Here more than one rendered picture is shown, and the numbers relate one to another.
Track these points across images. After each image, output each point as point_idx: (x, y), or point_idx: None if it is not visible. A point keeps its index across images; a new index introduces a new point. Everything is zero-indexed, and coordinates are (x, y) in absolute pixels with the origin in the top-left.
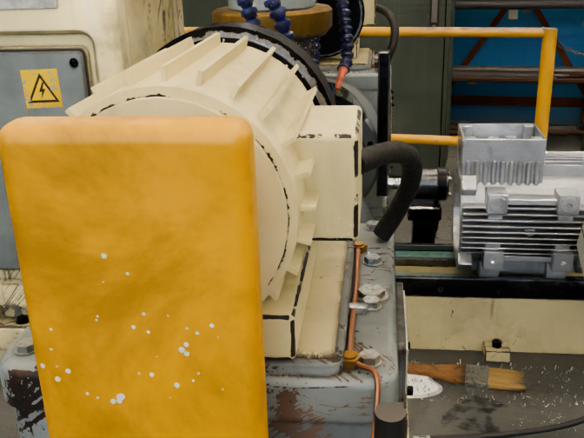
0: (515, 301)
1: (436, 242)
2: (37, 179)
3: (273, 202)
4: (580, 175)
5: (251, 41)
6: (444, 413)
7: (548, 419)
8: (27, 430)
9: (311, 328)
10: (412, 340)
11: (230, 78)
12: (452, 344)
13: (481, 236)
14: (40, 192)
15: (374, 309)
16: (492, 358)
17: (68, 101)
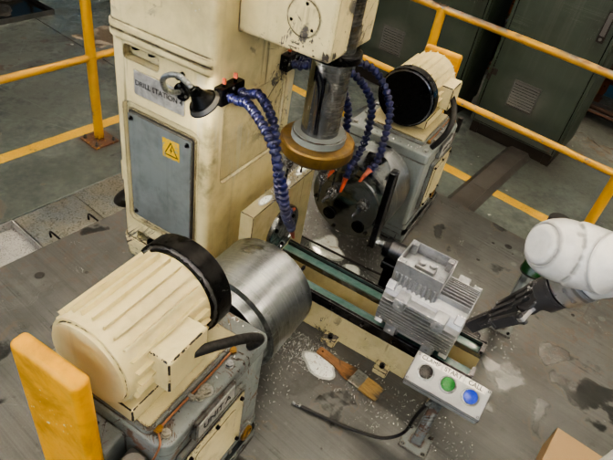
0: (400, 350)
1: None
2: (20, 361)
3: (119, 382)
4: (459, 309)
5: (186, 263)
6: (322, 393)
7: (370, 424)
8: None
9: (154, 406)
10: (341, 339)
11: (132, 316)
12: (361, 351)
13: (387, 315)
14: (21, 364)
15: (197, 401)
16: (375, 371)
17: (181, 162)
